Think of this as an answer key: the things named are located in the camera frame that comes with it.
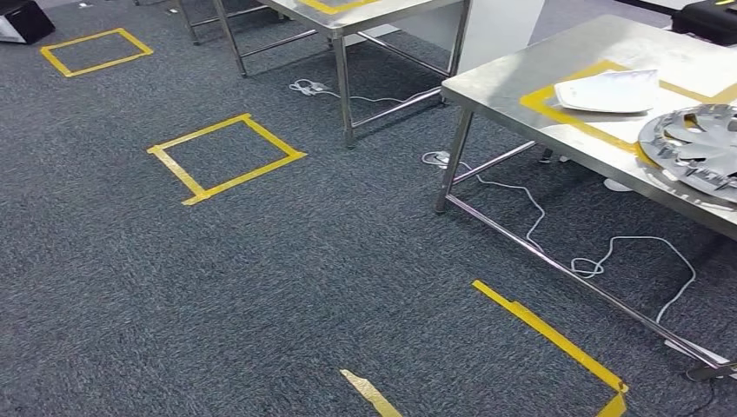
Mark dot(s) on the white curved panel part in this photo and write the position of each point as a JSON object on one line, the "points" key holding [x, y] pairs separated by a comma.
{"points": [[610, 92]]}

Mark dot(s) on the stainless steel workbench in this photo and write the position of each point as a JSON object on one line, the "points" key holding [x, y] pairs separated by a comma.
{"points": [[518, 75]]}

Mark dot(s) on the yellow tape square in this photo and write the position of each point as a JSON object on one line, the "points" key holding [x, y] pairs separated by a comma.
{"points": [[174, 172], [56, 63]]}

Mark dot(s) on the stainless steel table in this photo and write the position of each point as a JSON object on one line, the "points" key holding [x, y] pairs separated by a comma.
{"points": [[414, 8]]}

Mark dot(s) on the grey plastic hubcap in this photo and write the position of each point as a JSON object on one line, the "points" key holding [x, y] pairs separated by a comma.
{"points": [[691, 144]]}

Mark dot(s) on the black carrying case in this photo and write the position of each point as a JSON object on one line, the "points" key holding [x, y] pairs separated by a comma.
{"points": [[705, 23]]}

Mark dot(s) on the black and white box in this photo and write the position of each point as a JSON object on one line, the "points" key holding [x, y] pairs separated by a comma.
{"points": [[26, 20]]}

